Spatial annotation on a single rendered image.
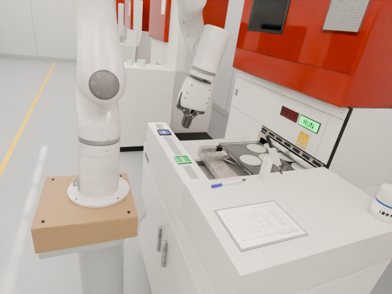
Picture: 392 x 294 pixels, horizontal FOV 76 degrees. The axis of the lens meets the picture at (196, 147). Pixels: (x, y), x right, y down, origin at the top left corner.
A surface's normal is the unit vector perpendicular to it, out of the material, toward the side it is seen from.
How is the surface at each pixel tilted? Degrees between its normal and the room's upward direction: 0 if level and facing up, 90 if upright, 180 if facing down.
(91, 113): 25
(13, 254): 0
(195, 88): 89
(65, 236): 90
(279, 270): 90
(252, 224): 0
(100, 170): 87
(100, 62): 61
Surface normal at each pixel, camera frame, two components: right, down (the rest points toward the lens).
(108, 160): 0.69, 0.36
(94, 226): 0.35, 0.44
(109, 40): 0.63, -0.07
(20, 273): 0.13, -0.90
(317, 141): -0.92, 0.05
